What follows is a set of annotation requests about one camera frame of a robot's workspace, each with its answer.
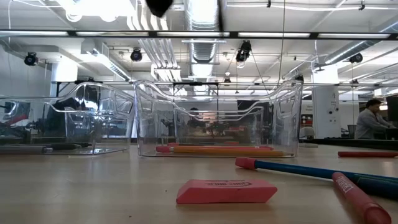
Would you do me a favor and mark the dark blue marker pen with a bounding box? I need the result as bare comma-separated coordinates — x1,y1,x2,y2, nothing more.
357,176,398,200

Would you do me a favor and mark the black ceiling cord reel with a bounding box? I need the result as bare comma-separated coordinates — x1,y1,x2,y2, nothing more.
24,52,39,67
348,52,364,65
129,48,143,62
235,40,252,63

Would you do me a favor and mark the person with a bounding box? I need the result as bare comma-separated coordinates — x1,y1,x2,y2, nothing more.
354,98,398,140

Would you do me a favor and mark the red marker pen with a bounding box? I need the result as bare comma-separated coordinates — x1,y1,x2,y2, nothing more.
331,171,393,224

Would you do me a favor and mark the white rectangular air duct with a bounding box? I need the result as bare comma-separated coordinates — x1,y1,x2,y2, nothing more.
79,39,133,82

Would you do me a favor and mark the dark long table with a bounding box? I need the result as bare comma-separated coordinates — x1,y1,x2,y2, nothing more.
300,138,398,152

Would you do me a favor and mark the silver round duct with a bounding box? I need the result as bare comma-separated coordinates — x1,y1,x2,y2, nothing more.
183,0,228,78

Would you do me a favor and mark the black pen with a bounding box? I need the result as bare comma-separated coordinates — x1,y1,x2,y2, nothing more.
46,142,93,151

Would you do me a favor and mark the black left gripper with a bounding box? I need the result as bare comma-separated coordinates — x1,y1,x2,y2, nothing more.
145,0,174,18

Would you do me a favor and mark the dark green crayon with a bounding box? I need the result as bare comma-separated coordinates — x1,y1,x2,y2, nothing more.
353,173,398,185

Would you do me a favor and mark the black frame rig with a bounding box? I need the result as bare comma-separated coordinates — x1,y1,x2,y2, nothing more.
172,82,220,97

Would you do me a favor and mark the black monitor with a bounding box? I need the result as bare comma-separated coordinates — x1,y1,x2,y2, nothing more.
386,95,398,123

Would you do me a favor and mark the clear plastic bin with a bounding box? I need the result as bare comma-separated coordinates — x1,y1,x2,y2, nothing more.
0,81,136,156
173,105,265,147
132,79,304,159
48,102,137,147

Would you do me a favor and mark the orange pencil pink eraser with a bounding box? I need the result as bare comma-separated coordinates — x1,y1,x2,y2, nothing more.
180,143,275,151
154,145,295,158

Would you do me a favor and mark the grey pen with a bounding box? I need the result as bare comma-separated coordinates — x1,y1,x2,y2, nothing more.
0,145,54,156

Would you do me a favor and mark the grey round duct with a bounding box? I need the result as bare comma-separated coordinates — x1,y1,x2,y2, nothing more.
313,18,398,73

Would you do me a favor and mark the white column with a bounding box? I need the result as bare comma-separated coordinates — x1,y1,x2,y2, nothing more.
312,65,340,140

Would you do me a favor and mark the blue pencil pink eraser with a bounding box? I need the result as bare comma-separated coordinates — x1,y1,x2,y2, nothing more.
234,156,398,184

